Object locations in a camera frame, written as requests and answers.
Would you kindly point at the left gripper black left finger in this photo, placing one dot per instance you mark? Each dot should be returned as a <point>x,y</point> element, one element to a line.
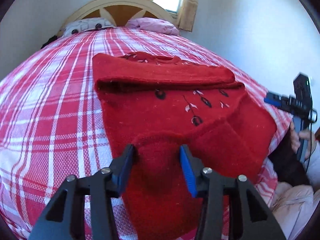
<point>64,215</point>

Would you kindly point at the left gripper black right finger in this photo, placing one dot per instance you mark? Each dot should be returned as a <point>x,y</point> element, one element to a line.
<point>249,216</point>

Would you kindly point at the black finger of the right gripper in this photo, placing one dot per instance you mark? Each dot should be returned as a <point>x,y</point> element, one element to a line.
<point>273,99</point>

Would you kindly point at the red knitted sweater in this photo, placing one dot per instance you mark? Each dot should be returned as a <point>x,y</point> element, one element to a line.
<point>159,103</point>

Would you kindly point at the red white plaid bedspread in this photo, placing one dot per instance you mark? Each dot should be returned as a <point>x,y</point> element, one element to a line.
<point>51,119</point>

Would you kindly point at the orange curtain right of window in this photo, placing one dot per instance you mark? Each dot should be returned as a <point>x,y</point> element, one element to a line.
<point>186,14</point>

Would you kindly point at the pink pillow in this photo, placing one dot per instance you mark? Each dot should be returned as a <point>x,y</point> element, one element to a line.
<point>154,25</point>

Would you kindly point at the cream wooden headboard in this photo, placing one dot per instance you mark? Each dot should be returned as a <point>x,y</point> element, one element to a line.
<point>118,12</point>

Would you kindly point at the black item beside pillow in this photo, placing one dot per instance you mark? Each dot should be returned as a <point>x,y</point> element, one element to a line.
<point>50,40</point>

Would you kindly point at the white patterned pillow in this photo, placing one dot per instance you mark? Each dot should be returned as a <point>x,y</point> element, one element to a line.
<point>86,24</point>

